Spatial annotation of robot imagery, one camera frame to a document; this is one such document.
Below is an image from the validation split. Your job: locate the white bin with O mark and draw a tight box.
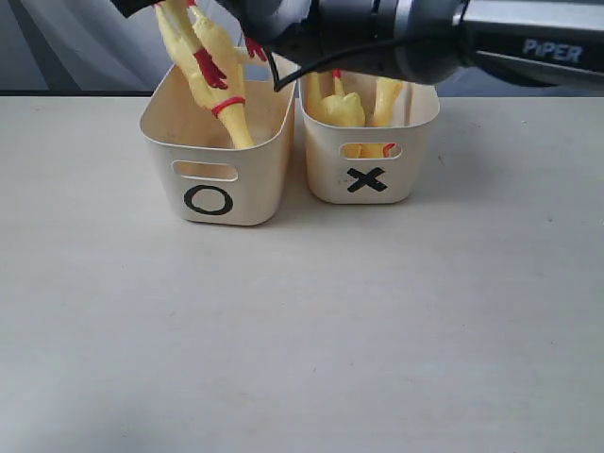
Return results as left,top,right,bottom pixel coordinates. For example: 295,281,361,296
140,67,295,226

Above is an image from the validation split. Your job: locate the white bin with X mark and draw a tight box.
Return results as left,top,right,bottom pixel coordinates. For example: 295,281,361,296
299,71,440,204

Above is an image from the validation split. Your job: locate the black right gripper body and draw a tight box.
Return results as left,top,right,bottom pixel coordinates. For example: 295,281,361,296
110,0,159,18

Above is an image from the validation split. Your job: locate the black cable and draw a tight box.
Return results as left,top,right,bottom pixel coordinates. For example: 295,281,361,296
266,32,478,93

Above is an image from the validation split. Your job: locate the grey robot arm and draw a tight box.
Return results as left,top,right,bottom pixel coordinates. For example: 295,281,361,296
225,1,603,90

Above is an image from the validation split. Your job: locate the yellow rubber chicken in X bin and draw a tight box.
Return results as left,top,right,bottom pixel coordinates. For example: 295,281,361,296
306,69,406,160

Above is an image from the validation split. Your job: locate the yellow rubber chicken with red band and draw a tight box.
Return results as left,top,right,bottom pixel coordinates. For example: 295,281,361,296
154,1,266,149

